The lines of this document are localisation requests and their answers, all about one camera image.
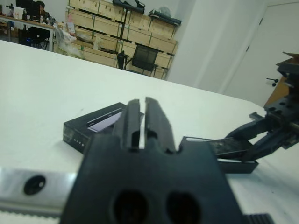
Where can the black folded stand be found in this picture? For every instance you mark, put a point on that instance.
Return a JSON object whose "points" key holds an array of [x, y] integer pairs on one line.
{"points": [[121, 59]]}

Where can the grey plastic bag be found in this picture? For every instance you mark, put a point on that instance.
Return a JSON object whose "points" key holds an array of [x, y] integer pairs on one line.
{"points": [[164, 11]]}

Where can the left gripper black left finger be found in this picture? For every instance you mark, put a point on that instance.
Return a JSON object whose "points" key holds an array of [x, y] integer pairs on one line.
{"points": [[130, 126]]}

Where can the white office desk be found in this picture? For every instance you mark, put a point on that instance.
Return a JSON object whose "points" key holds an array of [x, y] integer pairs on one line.
{"points": [[23, 21]]}

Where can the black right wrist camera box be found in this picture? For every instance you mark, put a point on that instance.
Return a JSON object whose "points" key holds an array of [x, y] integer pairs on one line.
{"points": [[289, 68]]}

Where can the black tray case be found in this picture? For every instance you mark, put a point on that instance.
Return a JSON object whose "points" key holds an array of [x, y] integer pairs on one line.
{"points": [[165, 18], [128, 3]]}

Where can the black box with white tray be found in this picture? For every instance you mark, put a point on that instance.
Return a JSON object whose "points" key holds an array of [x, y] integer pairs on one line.
{"points": [[238, 166]]}

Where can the seated person at desk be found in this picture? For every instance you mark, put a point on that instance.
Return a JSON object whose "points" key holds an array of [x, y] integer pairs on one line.
{"points": [[42, 8]]}

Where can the white desk fan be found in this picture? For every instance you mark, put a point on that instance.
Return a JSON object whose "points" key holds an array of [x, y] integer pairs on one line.
{"points": [[59, 36]]}

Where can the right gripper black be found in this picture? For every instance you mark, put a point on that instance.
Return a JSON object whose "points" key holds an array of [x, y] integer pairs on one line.
{"points": [[287, 112]]}

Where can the black mesh office chair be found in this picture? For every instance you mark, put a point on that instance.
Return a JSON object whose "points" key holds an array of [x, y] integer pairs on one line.
{"points": [[143, 58]]}

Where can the large brown cardboard box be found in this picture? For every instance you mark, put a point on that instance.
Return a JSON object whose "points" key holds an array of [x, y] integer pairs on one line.
{"points": [[275, 93]]}

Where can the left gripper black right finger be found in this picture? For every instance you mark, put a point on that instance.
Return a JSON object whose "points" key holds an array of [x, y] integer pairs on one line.
{"points": [[158, 126]]}

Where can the black computer tower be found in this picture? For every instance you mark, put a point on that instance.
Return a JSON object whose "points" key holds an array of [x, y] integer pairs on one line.
{"points": [[26, 37]]}

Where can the pink carton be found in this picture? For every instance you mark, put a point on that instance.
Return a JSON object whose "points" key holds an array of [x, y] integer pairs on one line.
{"points": [[70, 23]]}

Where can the wooden shipping crate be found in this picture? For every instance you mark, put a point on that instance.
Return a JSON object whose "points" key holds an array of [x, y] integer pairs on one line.
{"points": [[98, 57], [140, 35], [109, 43], [81, 19], [161, 28], [93, 4]]}

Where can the black computer monitor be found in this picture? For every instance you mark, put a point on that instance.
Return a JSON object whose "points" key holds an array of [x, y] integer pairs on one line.
{"points": [[26, 5]]}

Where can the white door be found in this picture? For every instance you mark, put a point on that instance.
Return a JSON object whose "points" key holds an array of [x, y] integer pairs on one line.
{"points": [[257, 46]]}

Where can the black box lid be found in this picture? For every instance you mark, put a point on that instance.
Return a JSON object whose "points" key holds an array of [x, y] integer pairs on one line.
{"points": [[81, 130]]}

